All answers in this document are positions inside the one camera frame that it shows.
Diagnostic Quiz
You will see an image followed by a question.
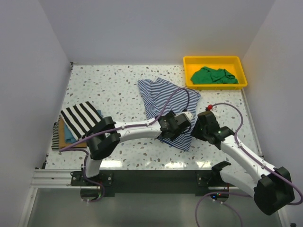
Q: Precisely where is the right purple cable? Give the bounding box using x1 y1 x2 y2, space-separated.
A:
195 102 303 227

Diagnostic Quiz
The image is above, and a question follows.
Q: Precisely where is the black white thin-striped tank top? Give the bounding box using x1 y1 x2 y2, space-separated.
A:
51 122 59 150

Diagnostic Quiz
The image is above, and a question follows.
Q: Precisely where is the green tank top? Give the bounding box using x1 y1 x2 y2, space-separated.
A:
191 67 238 85

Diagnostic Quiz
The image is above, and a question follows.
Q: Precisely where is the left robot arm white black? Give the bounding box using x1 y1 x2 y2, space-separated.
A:
81 110 193 185

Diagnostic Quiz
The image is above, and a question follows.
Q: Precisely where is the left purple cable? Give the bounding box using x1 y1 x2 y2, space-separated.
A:
66 87 190 204

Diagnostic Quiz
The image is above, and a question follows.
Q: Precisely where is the light blue folded tank top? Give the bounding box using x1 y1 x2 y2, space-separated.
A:
63 109 104 144

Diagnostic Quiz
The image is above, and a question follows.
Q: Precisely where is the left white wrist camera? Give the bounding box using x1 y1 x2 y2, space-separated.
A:
174 111 193 129

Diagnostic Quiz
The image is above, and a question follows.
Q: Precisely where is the aluminium frame rail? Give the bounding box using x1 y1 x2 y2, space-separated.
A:
30 169 71 189

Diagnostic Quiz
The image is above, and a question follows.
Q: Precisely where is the purple cable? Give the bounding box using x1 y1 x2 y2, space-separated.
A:
195 102 303 227
66 87 190 204

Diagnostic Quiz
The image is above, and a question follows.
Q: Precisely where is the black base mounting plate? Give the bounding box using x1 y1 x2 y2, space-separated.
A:
71 170 231 198

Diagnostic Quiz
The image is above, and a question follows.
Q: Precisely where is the black white wide-striped tank top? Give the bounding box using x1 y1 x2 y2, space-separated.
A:
60 101 107 140

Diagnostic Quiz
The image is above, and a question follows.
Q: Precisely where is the tan folded tank top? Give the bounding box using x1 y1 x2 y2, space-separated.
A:
58 117 77 149

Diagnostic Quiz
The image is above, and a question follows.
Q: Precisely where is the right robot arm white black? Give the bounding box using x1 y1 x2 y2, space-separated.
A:
191 111 295 215

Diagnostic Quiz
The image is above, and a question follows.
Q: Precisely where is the blue white striped tank top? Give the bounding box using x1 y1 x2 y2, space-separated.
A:
137 76 202 152

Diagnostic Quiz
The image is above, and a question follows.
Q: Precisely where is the yellow plastic tray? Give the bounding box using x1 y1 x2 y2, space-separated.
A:
183 55 248 90

